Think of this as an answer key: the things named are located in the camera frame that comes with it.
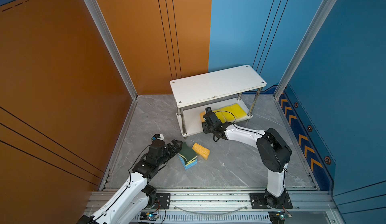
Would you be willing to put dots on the right green circuit board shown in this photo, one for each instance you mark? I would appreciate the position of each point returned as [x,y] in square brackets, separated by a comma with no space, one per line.
[277,218]

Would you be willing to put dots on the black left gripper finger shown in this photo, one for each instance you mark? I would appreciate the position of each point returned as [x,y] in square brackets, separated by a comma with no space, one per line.
[174,152]
[177,144]

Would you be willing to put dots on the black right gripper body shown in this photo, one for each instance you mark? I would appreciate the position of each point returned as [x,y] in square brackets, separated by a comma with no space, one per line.
[212,131]

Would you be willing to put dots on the green circuit board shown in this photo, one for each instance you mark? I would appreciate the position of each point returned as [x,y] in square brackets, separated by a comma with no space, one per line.
[277,218]
[149,217]

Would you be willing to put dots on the right aluminium corner post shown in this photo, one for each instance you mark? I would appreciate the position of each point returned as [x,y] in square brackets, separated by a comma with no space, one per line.
[309,36]

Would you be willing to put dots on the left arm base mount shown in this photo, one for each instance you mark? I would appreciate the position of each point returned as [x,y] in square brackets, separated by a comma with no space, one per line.
[159,198]

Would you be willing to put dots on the orange cellulose sponge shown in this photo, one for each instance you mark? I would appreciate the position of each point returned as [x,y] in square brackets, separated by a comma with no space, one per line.
[201,151]
[202,117]

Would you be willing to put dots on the aluminium corner post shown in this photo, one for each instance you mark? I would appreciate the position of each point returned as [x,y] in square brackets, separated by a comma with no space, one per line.
[309,36]
[102,26]

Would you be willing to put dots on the left aluminium corner post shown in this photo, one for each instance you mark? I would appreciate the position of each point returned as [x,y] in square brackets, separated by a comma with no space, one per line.
[102,26]

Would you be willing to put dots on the green scrub sponge top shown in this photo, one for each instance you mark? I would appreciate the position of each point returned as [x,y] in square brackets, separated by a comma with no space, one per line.
[187,154]

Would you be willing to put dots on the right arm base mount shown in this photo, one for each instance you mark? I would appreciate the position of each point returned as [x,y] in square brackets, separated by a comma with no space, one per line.
[269,201]

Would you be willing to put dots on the yellow sponge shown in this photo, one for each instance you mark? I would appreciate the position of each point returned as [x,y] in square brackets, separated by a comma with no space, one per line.
[220,116]
[238,111]
[228,114]

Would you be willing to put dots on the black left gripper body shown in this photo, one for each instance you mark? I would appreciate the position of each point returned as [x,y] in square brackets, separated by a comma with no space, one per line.
[166,153]

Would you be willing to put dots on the white two-tier metal shelf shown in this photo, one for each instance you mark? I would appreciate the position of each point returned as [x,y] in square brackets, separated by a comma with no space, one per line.
[238,85]

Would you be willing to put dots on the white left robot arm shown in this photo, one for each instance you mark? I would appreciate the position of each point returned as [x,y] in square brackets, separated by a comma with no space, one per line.
[136,193]

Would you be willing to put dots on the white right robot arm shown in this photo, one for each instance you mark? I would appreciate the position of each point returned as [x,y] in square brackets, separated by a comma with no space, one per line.
[275,153]

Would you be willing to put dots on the blue sponge bottom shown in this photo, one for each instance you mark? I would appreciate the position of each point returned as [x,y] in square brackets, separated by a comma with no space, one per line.
[187,166]

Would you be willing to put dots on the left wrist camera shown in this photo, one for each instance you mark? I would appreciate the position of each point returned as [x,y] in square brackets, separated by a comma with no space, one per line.
[157,137]

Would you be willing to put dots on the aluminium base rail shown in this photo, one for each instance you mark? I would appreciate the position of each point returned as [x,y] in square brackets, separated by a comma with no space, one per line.
[231,206]

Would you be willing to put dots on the left green circuit board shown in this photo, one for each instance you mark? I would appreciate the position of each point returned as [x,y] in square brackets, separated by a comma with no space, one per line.
[149,217]

